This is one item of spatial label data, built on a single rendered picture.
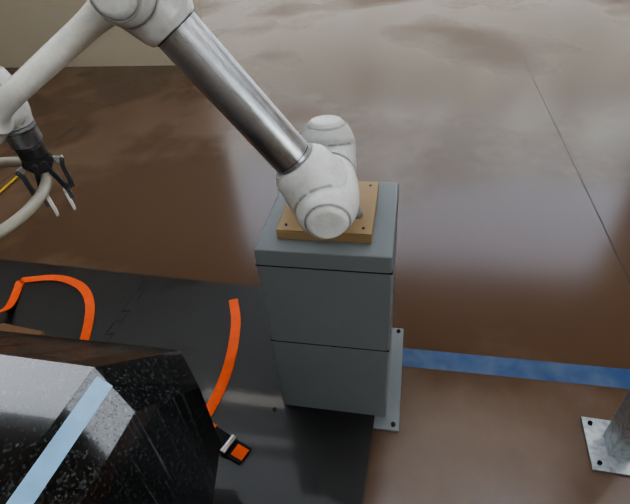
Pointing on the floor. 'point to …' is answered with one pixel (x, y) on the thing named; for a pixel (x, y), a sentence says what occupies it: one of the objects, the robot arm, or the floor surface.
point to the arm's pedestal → (335, 316)
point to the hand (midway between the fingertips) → (61, 202)
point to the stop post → (624, 433)
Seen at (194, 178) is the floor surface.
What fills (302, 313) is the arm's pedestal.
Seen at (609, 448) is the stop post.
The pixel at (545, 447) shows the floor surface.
